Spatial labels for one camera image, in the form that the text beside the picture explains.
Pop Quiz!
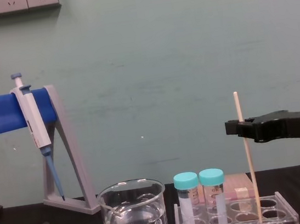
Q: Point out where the clear acrylic test tube rack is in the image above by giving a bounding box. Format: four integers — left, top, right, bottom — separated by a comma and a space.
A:
172, 187, 300, 224

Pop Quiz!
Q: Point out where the grey pipette stand blue bar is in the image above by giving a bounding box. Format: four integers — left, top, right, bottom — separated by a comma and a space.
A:
0, 80, 102, 224

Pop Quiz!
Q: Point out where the grey pipette with blue tip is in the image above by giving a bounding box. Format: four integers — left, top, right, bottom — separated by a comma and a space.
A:
9, 68, 66, 206

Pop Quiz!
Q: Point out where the brown pink cardboard box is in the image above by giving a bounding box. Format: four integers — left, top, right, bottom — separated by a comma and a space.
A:
196, 171, 258, 206

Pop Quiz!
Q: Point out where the thin tan rod thermometer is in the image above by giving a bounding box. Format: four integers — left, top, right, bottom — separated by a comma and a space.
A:
232, 90, 265, 224

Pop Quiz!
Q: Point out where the sample tube with teal cap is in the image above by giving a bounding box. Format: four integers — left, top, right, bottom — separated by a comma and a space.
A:
172, 170, 205, 224
197, 166, 231, 224

